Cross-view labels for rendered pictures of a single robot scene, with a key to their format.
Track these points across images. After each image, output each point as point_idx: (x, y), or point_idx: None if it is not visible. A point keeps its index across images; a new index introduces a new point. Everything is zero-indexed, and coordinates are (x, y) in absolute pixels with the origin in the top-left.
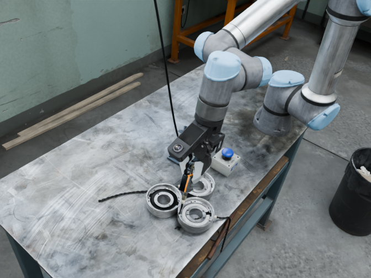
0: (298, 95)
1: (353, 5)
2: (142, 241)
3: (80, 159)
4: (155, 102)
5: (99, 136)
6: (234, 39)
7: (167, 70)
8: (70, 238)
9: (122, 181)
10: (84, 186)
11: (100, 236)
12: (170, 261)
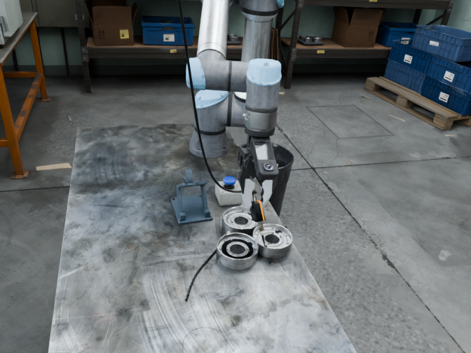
0: (235, 103)
1: (272, 1)
2: (265, 293)
3: (104, 287)
4: (89, 190)
5: (85, 255)
6: (222, 54)
7: (195, 106)
8: (216, 348)
9: (176, 269)
10: (151, 302)
11: (234, 321)
12: (302, 285)
